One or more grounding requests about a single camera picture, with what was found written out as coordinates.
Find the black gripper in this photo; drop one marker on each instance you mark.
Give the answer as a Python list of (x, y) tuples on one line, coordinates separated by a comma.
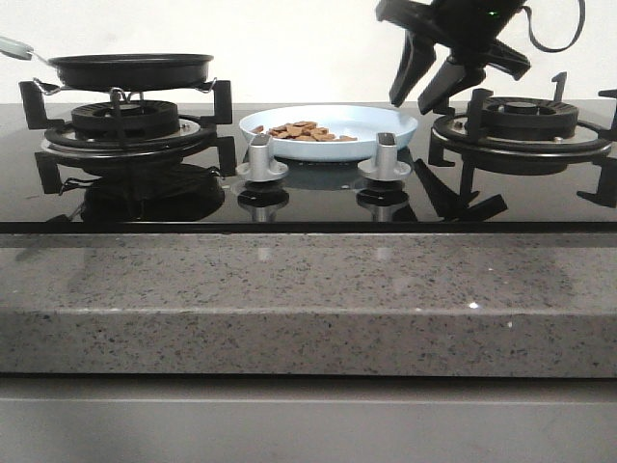
[(469, 29)]

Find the light blue plate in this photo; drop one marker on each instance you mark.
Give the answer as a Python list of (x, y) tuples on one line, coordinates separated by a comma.
[(363, 122)]

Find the pile of brown meat slices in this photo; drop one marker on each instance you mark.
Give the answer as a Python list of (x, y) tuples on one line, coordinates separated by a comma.
[(303, 131)]

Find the black pan with green handle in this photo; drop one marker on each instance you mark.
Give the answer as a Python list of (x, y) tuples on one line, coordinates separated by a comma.
[(130, 72)]

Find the silver stove knob right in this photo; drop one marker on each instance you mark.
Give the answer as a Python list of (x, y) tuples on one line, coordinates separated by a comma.
[(384, 164)]

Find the silver stove knob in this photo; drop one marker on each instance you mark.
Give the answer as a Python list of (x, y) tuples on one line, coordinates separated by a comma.
[(261, 165), (384, 164)]

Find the silver stove knob left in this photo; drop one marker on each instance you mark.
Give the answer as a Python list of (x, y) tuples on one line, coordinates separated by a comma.
[(261, 165)]

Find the black burner with pan support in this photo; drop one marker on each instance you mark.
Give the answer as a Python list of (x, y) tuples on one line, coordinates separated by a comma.
[(124, 129)]

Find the black glass gas cooktop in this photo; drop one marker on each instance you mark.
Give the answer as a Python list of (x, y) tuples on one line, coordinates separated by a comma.
[(202, 194)]

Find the grey cabinet front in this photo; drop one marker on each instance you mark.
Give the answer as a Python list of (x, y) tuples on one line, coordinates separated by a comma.
[(300, 419)]

